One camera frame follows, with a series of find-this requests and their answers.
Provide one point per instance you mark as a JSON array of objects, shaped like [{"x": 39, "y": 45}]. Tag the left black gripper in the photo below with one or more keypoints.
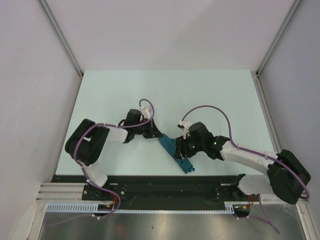
[{"x": 153, "y": 131}]

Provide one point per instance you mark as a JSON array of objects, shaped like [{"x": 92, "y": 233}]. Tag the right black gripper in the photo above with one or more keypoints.
[{"x": 181, "y": 143}]

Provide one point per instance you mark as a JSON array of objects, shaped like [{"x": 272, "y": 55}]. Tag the teal cloth napkin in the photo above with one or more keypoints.
[{"x": 170, "y": 146}]

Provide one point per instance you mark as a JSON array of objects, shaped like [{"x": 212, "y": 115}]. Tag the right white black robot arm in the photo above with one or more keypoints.
[{"x": 282, "y": 174}]

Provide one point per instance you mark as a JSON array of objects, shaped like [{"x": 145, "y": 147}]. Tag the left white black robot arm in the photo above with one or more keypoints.
[{"x": 87, "y": 141}]

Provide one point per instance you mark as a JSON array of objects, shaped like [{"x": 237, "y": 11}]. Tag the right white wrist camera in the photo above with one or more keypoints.
[{"x": 184, "y": 125}]

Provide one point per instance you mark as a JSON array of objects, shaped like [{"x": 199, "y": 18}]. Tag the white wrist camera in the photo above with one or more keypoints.
[
  {"x": 184, "y": 125},
  {"x": 147, "y": 112}
]

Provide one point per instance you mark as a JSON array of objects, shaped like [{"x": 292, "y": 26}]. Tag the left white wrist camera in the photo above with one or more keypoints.
[{"x": 147, "y": 112}]

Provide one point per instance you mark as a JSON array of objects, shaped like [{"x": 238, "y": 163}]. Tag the white slotted cable duct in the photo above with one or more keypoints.
[{"x": 102, "y": 208}]

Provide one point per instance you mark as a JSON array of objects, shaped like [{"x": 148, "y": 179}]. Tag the right aluminium corner post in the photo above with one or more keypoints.
[{"x": 296, "y": 4}]

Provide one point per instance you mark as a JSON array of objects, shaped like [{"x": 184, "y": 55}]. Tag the aluminium corner post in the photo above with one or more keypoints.
[
  {"x": 296, "y": 4},
  {"x": 49, "y": 15}
]

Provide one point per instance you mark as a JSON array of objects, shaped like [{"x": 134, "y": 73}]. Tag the left aluminium corner post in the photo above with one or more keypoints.
[{"x": 49, "y": 15}]

